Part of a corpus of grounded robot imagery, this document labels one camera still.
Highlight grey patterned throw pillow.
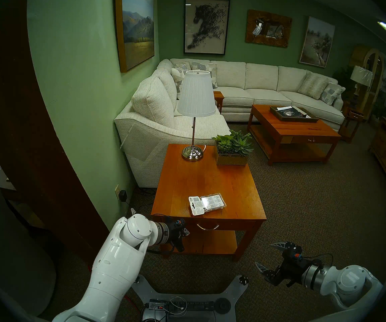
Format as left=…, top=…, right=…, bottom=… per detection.
left=191, top=61, right=218, bottom=89
left=320, top=82, right=346, bottom=106

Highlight dark leafy floor plant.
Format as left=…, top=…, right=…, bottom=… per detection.
left=334, top=66, right=354, bottom=100

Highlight dark wooden side table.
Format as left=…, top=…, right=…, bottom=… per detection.
left=339, top=102, right=365, bottom=144

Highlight black book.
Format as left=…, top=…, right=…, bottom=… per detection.
left=277, top=107, right=307, bottom=118

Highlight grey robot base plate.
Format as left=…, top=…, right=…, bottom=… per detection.
left=131, top=274, right=249, bottom=322

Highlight arched light wood cabinet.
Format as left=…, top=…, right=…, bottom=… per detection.
left=349, top=46, right=384, bottom=120

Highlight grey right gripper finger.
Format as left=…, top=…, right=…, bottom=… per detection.
left=255, top=262, right=274, bottom=283
left=269, top=242, right=296, bottom=253

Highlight rustic wood framed mirror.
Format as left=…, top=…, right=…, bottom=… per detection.
left=245, top=9, right=293, bottom=49

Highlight tree landscape painting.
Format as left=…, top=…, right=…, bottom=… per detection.
left=298, top=16, right=336, bottom=69

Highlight black power strip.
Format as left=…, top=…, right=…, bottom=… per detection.
left=148, top=300, right=215, bottom=313

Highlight dark wooden serving tray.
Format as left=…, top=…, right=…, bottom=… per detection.
left=269, top=106, right=319, bottom=123

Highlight clear blister pack with card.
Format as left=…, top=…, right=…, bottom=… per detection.
left=189, top=193, right=227, bottom=216

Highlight wooden drawer with metal handle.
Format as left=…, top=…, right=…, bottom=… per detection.
left=161, top=218, right=257, bottom=231

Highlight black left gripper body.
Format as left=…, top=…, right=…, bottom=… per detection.
left=167, top=217, right=187, bottom=245

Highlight grey upholstered chair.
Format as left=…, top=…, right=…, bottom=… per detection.
left=0, top=165, right=56, bottom=317

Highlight cherry wood coffee table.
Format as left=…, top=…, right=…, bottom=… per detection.
left=247, top=104, right=342, bottom=166

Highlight plain cream throw pillow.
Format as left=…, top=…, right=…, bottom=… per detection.
left=171, top=68, right=186, bottom=94

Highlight small wooden corner table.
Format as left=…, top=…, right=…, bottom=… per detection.
left=213, top=91, right=225, bottom=114

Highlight cream sectional sofa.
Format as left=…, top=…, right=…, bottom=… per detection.
left=114, top=58, right=346, bottom=188

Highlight lamp with plastic wrapped shade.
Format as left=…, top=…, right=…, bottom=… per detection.
left=350, top=65, right=373, bottom=107

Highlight white shade chrome table lamp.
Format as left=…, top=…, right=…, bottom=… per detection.
left=177, top=70, right=216, bottom=162

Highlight mountain landscape painting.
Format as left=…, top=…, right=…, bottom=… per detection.
left=114, top=0, right=155, bottom=73

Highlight white coiled cable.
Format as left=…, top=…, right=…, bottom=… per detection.
left=169, top=296, right=187, bottom=315

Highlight cherry wood end table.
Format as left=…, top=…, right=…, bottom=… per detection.
left=151, top=144, right=267, bottom=261

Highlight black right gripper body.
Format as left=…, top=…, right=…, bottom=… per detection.
left=266, top=247, right=309, bottom=288

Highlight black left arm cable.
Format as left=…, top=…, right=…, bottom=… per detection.
left=148, top=213, right=174, bottom=258

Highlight succulent plants in wooden planter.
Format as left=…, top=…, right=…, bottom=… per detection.
left=212, top=129, right=255, bottom=166

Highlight black framed horse picture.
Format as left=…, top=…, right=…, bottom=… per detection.
left=184, top=0, right=230, bottom=56

